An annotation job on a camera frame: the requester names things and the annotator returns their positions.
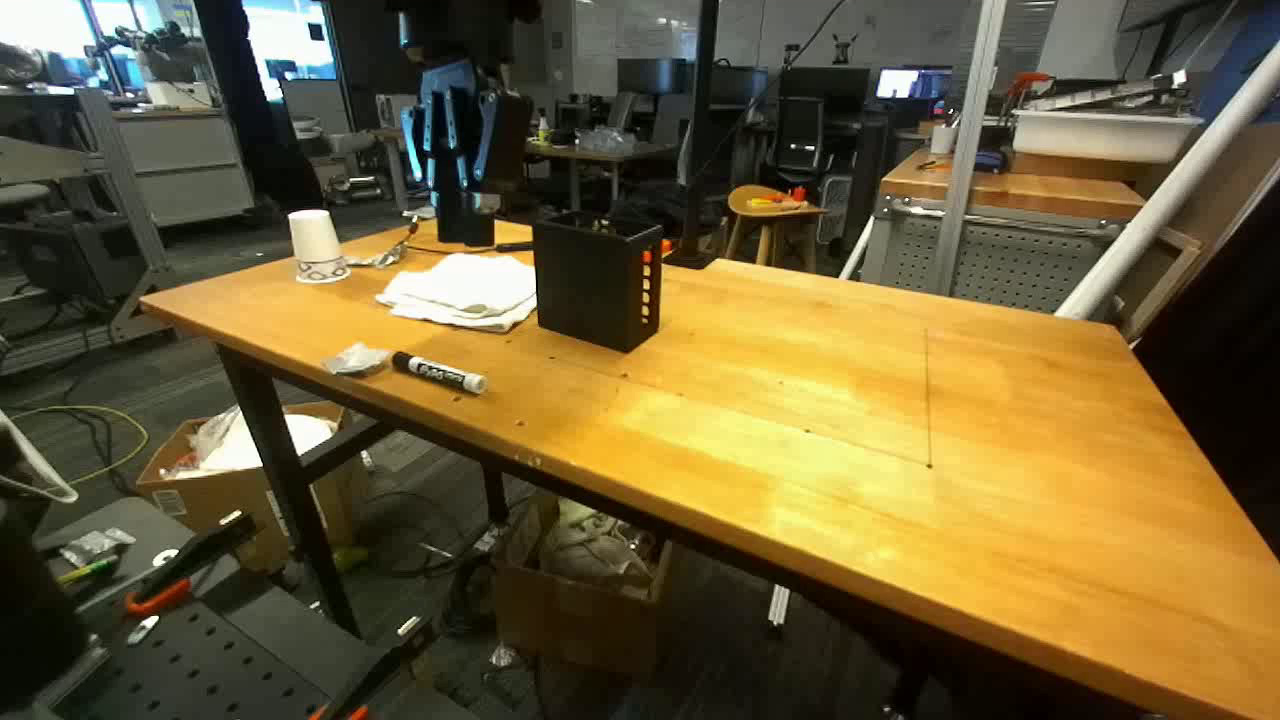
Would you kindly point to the white cloth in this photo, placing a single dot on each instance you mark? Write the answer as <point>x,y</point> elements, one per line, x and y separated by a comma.
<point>487,293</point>

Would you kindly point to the black box container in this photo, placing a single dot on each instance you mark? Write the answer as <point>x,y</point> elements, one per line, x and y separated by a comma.
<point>598,283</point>

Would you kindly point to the cardboard box under table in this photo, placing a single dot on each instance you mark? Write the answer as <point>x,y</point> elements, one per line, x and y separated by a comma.
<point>564,616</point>

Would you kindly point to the cardboard box with plastic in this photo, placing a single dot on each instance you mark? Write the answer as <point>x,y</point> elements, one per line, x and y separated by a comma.
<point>208,466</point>

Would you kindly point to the black and white marker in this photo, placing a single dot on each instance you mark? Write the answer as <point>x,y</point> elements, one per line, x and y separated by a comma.
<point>437,374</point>

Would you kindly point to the round wooden stool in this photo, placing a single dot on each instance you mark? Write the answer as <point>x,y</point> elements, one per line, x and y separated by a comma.
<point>771,213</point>

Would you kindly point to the crumpled plastic wrapper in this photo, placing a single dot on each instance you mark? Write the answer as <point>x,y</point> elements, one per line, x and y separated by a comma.
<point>357,363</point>

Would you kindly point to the white plastic bin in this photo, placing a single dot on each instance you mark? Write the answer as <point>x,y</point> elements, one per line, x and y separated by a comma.
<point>1133,137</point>

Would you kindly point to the orange handled clamp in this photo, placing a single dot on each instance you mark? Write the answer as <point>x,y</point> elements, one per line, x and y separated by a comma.
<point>173,581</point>

